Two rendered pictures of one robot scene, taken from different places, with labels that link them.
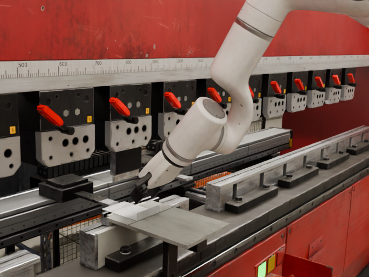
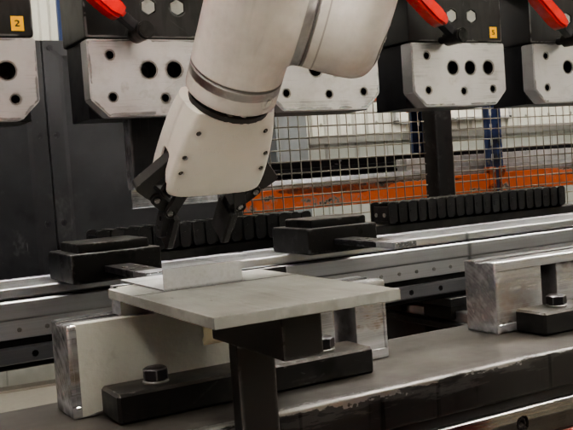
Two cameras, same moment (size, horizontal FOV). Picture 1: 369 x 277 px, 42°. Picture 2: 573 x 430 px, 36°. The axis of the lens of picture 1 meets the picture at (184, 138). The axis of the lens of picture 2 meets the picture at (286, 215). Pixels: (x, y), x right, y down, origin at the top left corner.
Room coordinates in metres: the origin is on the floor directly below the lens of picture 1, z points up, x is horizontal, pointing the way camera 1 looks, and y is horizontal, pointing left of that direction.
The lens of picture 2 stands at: (0.42, -0.34, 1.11)
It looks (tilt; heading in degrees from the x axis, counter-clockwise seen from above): 3 degrees down; 23
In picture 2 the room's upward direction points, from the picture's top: 4 degrees counter-clockwise
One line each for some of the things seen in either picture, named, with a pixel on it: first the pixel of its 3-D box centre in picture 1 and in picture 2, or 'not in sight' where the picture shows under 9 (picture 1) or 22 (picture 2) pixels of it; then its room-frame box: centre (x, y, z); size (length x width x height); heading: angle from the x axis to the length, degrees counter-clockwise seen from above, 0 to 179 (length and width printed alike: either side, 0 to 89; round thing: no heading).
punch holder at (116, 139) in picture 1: (120, 115); (142, 41); (1.24, 0.17, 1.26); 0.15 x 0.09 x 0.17; 143
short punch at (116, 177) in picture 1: (126, 161); (172, 161); (1.26, 0.15, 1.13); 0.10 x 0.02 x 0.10; 143
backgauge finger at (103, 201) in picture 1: (83, 191); (122, 261); (1.35, 0.29, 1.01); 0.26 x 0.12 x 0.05; 53
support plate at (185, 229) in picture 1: (167, 222); (242, 293); (1.17, 0.04, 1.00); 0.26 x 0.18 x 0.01; 53
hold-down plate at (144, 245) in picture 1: (150, 245); (245, 379); (1.26, 0.08, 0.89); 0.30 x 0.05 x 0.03; 143
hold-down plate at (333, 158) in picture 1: (333, 160); not in sight; (2.34, -0.74, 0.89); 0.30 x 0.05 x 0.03; 143
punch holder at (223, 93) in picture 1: (208, 102); (436, 44); (1.56, -0.08, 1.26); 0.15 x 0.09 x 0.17; 143
